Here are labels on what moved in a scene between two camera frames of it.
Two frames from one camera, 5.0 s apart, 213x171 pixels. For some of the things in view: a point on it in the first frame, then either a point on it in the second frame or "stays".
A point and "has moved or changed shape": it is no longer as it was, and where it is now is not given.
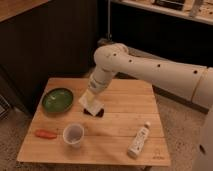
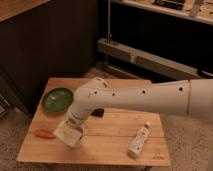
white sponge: x=93 y=106 has moved or changed shape
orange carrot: x=45 y=134 stays
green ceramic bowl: x=57 y=100 stays
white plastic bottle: x=139 y=140 stays
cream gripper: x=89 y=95 -> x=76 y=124
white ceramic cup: x=73 y=133 stays
